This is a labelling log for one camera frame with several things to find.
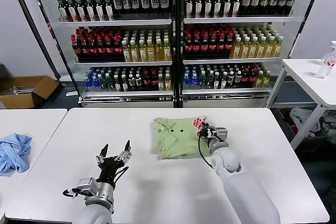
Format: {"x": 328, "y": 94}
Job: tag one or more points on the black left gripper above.
{"x": 110, "y": 167}

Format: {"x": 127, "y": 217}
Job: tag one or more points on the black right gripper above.
{"x": 211, "y": 134}

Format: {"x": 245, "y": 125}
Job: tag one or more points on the light green shirt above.
{"x": 176, "y": 140}

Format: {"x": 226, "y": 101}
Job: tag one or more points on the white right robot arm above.
{"x": 244, "y": 187}

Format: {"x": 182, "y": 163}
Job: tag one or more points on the blue sports drink bottle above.
{"x": 186, "y": 82}
{"x": 88, "y": 85}
{"x": 96, "y": 85}
{"x": 194, "y": 81}

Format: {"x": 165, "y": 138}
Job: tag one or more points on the green-tinted water bottle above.
{"x": 109, "y": 84}
{"x": 209, "y": 80}
{"x": 103, "y": 84}
{"x": 202, "y": 81}

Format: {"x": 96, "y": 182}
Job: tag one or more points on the dark tea bottle white label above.
{"x": 223, "y": 81}
{"x": 124, "y": 85}
{"x": 117, "y": 83}
{"x": 216, "y": 82}

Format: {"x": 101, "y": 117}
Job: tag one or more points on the small yellow juice bottle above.
{"x": 168, "y": 83}
{"x": 161, "y": 83}
{"x": 260, "y": 79}
{"x": 266, "y": 79}

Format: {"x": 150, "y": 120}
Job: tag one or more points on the dark coffee bottle white cap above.
{"x": 238, "y": 78}
{"x": 231, "y": 78}
{"x": 131, "y": 82}
{"x": 139, "y": 82}

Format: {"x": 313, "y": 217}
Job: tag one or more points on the small red-cap cola bottle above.
{"x": 245, "y": 77}
{"x": 154, "y": 81}
{"x": 147, "y": 81}
{"x": 252, "y": 76}

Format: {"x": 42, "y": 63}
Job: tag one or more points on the white plastic floor strip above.
{"x": 71, "y": 93}

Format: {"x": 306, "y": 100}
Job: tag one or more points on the light blue crumpled cloth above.
{"x": 14, "y": 153}

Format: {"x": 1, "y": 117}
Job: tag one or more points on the white cloth bundle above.
{"x": 304, "y": 119}

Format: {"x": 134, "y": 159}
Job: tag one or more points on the brown cardboard box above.
{"x": 23, "y": 100}

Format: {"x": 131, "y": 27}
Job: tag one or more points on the silver metal bars bundle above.
{"x": 19, "y": 89}

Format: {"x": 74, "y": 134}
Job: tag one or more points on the white drink display cabinet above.
{"x": 236, "y": 19}
{"x": 118, "y": 22}

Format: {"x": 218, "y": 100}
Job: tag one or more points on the small white side table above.
{"x": 309, "y": 85}

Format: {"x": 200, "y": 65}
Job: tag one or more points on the dark tea bottle green cap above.
{"x": 189, "y": 6}
{"x": 217, "y": 6}
{"x": 63, "y": 11}
{"x": 81, "y": 11}
{"x": 99, "y": 11}
{"x": 108, "y": 11}
{"x": 208, "y": 6}
{"x": 227, "y": 5}
{"x": 72, "y": 11}
{"x": 236, "y": 5}
{"x": 198, "y": 6}
{"x": 90, "y": 11}

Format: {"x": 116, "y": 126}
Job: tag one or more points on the grey-green cloth pile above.
{"x": 329, "y": 121}

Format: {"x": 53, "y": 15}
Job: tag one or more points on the dark drink bottle blue label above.
{"x": 155, "y": 1}
{"x": 126, "y": 3}
{"x": 118, "y": 3}
{"x": 164, "y": 1}
{"x": 135, "y": 2}
{"x": 145, "y": 2}

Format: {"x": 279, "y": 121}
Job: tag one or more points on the clear water bottle red label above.
{"x": 326, "y": 64}

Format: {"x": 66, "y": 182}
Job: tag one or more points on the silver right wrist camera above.
{"x": 221, "y": 132}

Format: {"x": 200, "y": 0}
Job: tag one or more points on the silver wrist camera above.
{"x": 221, "y": 132}
{"x": 88, "y": 185}

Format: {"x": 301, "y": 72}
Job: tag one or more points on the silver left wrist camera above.
{"x": 88, "y": 185}

